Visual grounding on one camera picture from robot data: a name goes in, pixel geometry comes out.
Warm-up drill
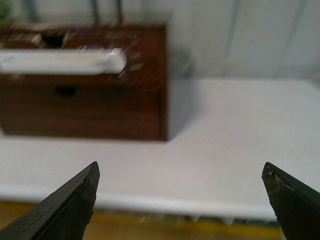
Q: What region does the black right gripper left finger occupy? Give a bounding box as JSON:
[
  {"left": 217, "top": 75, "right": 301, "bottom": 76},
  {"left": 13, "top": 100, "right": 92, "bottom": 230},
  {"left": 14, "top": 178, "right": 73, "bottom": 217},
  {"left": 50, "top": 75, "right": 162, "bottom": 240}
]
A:
[{"left": 0, "top": 161, "right": 100, "bottom": 240}]

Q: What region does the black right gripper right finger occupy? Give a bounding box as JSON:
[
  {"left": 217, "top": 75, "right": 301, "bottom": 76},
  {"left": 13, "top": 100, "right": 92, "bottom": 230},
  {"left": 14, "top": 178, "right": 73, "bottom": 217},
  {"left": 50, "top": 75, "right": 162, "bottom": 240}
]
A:
[{"left": 261, "top": 162, "right": 320, "bottom": 240}]

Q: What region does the white drawer handle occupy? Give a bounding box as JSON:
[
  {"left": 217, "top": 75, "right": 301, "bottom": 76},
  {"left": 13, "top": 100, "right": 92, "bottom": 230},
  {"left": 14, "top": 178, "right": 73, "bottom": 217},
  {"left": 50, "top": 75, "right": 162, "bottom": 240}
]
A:
[{"left": 0, "top": 48, "right": 127, "bottom": 76}]

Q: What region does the brown wooden drawer cabinet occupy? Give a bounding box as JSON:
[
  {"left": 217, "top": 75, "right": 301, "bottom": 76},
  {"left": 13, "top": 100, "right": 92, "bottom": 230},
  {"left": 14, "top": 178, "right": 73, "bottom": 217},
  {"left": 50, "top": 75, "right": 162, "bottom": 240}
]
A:
[{"left": 0, "top": 23, "right": 168, "bottom": 139}]

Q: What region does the green spider plant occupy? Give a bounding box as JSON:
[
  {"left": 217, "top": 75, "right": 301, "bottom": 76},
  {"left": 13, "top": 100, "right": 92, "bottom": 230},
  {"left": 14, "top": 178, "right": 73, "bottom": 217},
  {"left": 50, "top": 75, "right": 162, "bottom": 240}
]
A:
[{"left": 0, "top": 0, "right": 12, "bottom": 23}]

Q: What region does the brown wooden drawer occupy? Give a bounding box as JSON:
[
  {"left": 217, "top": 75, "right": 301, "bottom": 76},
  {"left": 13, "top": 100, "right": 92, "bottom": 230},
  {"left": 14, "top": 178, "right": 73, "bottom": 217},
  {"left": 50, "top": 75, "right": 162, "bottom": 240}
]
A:
[
  {"left": 1, "top": 32, "right": 166, "bottom": 75},
  {"left": 0, "top": 86, "right": 167, "bottom": 141}
]

